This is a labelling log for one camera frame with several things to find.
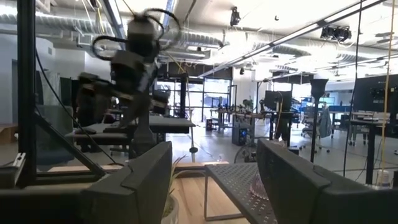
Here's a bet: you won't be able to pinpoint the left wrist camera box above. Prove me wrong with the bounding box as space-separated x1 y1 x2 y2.
127 17 161 58

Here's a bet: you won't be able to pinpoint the black ceiling spot lights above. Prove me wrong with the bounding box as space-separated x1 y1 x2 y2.
320 25 353 43

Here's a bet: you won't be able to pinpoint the black perforated metal shelf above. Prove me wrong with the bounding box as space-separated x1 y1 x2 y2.
203 161 279 224

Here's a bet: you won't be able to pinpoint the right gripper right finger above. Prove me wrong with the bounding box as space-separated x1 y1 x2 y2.
256 138 332 224

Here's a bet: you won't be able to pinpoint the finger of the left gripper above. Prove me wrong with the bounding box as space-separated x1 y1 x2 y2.
119 93 147 128

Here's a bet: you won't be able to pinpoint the grey office chair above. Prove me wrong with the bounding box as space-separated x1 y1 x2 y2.
35 104 75 166

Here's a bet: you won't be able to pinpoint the long linear ceiling light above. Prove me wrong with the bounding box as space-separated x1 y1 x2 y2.
198 0 386 78

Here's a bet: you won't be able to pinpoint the black standing desk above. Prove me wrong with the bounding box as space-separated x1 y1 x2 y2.
262 110 301 147
349 119 398 185

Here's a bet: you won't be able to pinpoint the silver ventilation duct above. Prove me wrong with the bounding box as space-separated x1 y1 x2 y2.
0 12 224 49

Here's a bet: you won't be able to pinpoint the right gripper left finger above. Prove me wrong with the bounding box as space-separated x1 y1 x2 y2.
81 141 174 224

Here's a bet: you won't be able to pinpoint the black ceiling-mounted camera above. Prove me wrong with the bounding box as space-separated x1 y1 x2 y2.
229 6 242 27

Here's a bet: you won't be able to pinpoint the potted green succulent plant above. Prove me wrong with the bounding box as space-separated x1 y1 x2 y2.
160 154 188 224

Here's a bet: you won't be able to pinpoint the office chair with jacket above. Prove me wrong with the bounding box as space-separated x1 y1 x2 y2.
301 105 333 153

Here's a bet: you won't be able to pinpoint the large black wall screen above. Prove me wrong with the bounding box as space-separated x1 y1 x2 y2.
353 74 398 139

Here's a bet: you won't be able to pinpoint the black computer monitor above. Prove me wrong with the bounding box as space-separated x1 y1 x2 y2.
264 90 293 111

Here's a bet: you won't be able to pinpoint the black computer tower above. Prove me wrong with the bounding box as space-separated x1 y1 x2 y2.
231 121 252 146

